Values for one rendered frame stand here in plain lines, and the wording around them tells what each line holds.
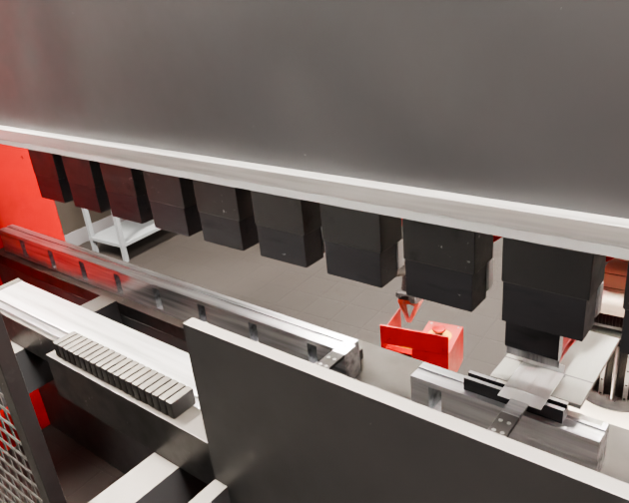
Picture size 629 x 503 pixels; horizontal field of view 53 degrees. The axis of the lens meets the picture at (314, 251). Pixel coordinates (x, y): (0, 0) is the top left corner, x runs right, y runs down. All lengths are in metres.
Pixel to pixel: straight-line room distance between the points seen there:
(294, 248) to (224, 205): 0.22
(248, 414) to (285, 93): 0.51
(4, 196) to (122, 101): 1.46
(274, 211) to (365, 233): 0.25
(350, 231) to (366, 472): 0.60
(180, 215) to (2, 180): 1.23
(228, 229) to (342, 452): 0.84
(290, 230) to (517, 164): 0.67
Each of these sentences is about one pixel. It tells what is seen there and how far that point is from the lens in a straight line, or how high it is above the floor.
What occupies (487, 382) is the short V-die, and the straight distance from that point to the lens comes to 1.35.
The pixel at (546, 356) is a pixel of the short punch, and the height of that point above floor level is 1.10.
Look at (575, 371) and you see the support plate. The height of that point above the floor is 1.00.
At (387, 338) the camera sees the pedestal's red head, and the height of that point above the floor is 0.80.
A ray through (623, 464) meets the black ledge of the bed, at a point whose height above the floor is 0.87.
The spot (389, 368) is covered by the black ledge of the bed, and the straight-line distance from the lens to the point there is 1.58.
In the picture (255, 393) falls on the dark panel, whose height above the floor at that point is 1.27.
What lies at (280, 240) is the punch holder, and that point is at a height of 1.23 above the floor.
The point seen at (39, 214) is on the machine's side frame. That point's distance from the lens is 2.87.
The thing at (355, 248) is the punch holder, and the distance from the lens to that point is 1.30.
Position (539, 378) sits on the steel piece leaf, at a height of 1.00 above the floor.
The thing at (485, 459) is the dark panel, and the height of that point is 1.32.
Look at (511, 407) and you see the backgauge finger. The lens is 1.27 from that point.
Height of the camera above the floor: 1.79
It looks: 25 degrees down
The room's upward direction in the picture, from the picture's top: 6 degrees counter-clockwise
